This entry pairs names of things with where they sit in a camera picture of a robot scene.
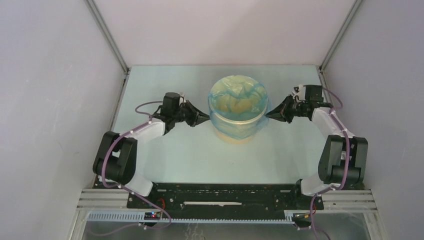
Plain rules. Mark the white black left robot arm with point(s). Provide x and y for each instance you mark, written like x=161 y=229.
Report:
x=116 y=159

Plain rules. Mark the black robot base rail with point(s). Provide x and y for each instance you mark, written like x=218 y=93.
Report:
x=179 y=198

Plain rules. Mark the blue plastic trash bag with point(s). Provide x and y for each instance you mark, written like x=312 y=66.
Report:
x=237 y=106

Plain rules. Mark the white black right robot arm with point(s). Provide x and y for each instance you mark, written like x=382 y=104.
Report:
x=343 y=159

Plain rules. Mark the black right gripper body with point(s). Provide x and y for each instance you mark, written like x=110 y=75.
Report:
x=299 y=109

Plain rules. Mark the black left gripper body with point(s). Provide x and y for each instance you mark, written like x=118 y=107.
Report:
x=181 y=115

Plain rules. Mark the aluminium corner frame right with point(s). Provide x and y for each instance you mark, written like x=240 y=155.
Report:
x=340 y=34

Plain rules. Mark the small lit circuit board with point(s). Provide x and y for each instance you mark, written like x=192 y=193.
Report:
x=150 y=216

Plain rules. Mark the aluminium corner frame left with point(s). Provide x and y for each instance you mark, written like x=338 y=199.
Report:
x=104 y=29

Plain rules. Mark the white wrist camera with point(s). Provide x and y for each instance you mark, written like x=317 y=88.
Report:
x=181 y=98
x=298 y=93

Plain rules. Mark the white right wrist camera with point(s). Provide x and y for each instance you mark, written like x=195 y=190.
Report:
x=298 y=93

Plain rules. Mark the yellow printed trash bin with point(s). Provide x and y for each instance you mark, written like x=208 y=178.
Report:
x=230 y=140

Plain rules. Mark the aluminium corner frame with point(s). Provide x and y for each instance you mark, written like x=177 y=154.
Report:
x=104 y=29
x=340 y=34

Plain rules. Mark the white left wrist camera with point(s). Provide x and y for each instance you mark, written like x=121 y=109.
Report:
x=181 y=98

